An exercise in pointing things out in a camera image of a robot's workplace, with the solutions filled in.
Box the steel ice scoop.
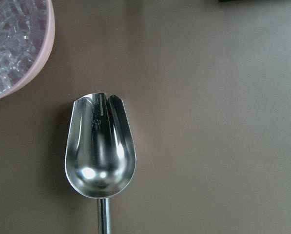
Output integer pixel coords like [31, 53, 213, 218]
[65, 93, 136, 234]

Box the pink bowl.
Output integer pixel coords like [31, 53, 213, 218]
[0, 0, 56, 104]

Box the clear ice cubes pile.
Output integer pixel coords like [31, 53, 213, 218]
[0, 0, 48, 96]

